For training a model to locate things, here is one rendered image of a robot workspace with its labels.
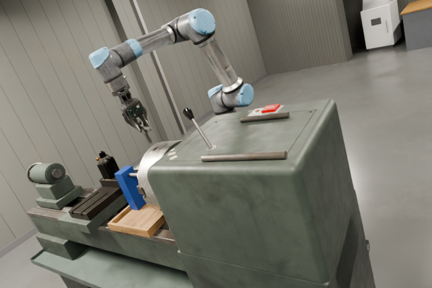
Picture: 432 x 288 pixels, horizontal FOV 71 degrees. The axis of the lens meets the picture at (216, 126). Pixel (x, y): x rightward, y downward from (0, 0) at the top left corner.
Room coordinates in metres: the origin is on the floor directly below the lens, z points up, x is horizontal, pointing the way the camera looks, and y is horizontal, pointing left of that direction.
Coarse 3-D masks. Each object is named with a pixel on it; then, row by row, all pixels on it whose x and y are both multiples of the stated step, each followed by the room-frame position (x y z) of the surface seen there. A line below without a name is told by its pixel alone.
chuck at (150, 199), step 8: (160, 144) 1.28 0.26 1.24; (152, 152) 1.23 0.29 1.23; (144, 160) 1.22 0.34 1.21; (152, 160) 1.18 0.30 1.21; (144, 168) 1.19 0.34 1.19; (144, 176) 1.17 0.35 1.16; (144, 184) 1.16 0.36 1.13; (152, 192) 1.13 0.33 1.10; (152, 200) 1.14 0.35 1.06; (160, 208) 1.16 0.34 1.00
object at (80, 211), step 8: (96, 192) 1.65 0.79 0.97; (104, 192) 1.61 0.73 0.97; (112, 192) 1.57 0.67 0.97; (120, 192) 1.60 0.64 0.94; (88, 200) 1.58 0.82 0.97; (96, 200) 1.54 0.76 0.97; (104, 200) 1.52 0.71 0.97; (112, 200) 1.55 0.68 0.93; (72, 208) 1.54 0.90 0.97; (80, 208) 1.51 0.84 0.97; (88, 208) 1.47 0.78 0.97; (96, 208) 1.47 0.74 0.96; (104, 208) 1.50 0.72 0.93; (72, 216) 1.52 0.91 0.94; (80, 216) 1.46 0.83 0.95; (88, 216) 1.43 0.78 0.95
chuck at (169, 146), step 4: (180, 140) 1.27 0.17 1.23; (168, 144) 1.24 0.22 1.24; (172, 144) 1.23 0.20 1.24; (176, 144) 1.24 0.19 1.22; (164, 148) 1.21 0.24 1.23; (168, 148) 1.20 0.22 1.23; (160, 152) 1.20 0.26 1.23; (164, 152) 1.18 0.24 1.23; (160, 156) 1.17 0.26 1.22; (156, 160) 1.17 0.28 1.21
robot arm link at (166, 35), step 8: (168, 24) 1.50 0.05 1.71; (152, 32) 1.44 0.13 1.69; (160, 32) 1.45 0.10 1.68; (168, 32) 1.47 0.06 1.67; (176, 32) 1.48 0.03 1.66; (144, 40) 1.38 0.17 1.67; (152, 40) 1.40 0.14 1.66; (160, 40) 1.43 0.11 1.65; (168, 40) 1.47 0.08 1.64; (176, 40) 1.50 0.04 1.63; (184, 40) 1.52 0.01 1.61; (144, 48) 1.37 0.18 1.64; (152, 48) 1.41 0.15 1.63
